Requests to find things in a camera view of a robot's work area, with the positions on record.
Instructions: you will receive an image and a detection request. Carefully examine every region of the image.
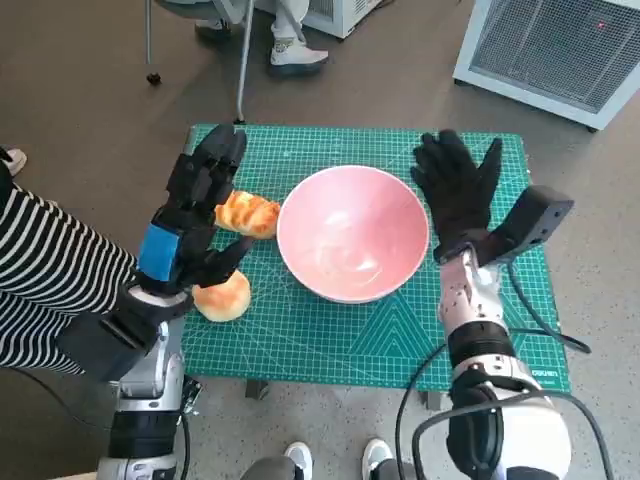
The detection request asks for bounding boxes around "thin black cable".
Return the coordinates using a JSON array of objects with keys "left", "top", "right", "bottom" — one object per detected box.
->
[{"left": 394, "top": 343, "right": 448, "bottom": 480}]

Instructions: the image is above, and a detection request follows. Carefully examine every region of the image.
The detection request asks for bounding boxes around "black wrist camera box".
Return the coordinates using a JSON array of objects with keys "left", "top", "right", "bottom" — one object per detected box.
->
[
  {"left": 53, "top": 284, "right": 196, "bottom": 384},
  {"left": 479, "top": 184, "right": 575, "bottom": 266}
]

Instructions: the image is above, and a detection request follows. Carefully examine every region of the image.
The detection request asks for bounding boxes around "round toy bread bun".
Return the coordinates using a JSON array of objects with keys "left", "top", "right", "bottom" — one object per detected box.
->
[{"left": 191, "top": 269, "right": 252, "bottom": 322}]

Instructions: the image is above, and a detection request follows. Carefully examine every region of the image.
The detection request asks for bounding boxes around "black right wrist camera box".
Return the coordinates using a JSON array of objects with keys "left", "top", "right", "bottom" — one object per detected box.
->
[{"left": 479, "top": 184, "right": 575, "bottom": 266}]

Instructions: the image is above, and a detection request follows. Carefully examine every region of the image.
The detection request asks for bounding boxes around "white cabinet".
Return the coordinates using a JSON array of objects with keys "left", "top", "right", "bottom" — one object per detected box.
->
[{"left": 299, "top": 0, "right": 396, "bottom": 40}]

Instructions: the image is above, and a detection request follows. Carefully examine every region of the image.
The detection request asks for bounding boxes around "long twisted toy bread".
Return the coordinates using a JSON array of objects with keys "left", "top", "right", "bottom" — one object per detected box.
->
[{"left": 213, "top": 189, "right": 281, "bottom": 240}]

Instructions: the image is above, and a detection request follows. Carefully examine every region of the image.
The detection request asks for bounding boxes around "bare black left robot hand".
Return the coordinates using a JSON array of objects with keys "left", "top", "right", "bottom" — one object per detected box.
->
[{"left": 133, "top": 123, "right": 257, "bottom": 296}]

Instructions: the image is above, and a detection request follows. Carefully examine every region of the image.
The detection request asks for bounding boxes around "white appliance with mesh grille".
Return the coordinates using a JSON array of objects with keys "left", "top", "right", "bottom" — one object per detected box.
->
[{"left": 452, "top": 0, "right": 640, "bottom": 132}]

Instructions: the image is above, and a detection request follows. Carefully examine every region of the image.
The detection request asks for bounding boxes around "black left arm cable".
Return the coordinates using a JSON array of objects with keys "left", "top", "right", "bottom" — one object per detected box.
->
[{"left": 177, "top": 414, "right": 194, "bottom": 480}]

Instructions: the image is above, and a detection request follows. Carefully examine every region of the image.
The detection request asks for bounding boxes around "thick black cable loop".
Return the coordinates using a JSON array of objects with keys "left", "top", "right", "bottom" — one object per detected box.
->
[{"left": 412, "top": 394, "right": 615, "bottom": 480}]

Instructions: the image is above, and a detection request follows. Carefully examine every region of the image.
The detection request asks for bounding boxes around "pink bowl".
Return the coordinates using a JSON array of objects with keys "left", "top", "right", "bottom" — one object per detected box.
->
[{"left": 276, "top": 164, "right": 431, "bottom": 305}]

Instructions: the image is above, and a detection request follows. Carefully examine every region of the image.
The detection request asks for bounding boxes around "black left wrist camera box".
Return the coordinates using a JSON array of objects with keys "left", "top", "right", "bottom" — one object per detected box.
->
[{"left": 53, "top": 284, "right": 196, "bottom": 384}]

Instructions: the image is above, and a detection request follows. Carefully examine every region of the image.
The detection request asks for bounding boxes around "grey chair with metal legs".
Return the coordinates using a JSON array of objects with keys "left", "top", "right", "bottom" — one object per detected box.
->
[{"left": 143, "top": 0, "right": 261, "bottom": 126}]

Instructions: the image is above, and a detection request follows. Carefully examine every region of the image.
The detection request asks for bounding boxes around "person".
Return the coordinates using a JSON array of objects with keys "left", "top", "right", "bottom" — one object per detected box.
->
[
  {"left": 192, "top": 0, "right": 330, "bottom": 79},
  {"left": 0, "top": 145, "right": 137, "bottom": 376}
]

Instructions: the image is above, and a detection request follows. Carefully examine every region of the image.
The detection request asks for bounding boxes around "black metal stand bar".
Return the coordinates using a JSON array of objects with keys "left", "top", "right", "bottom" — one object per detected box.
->
[{"left": 180, "top": 377, "right": 202, "bottom": 416}]

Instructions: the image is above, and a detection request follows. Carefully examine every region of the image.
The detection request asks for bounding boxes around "green cutting mat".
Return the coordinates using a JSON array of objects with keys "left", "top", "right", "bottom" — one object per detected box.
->
[{"left": 179, "top": 123, "right": 572, "bottom": 394}]

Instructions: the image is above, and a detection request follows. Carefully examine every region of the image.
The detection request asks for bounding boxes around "black camera cable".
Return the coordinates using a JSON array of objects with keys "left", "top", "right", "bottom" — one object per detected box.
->
[{"left": 507, "top": 262, "right": 592, "bottom": 354}]

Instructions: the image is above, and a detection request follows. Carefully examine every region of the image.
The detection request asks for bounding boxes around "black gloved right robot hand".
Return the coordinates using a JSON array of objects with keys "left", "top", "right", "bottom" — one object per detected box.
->
[{"left": 410, "top": 128, "right": 504, "bottom": 265}]

